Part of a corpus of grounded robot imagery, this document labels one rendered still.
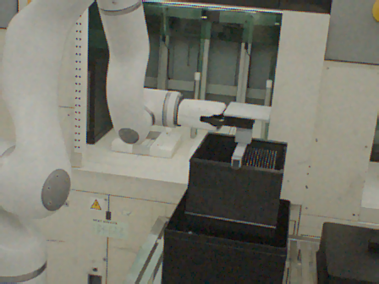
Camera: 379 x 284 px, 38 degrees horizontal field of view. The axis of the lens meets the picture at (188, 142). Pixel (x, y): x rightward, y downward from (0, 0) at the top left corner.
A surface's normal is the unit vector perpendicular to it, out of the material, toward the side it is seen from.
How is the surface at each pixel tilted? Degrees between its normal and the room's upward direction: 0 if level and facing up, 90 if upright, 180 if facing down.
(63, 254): 90
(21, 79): 75
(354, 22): 90
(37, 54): 80
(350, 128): 90
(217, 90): 90
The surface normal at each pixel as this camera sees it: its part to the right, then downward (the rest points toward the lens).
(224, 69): -0.18, 0.29
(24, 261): 0.54, 0.23
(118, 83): -0.27, -0.09
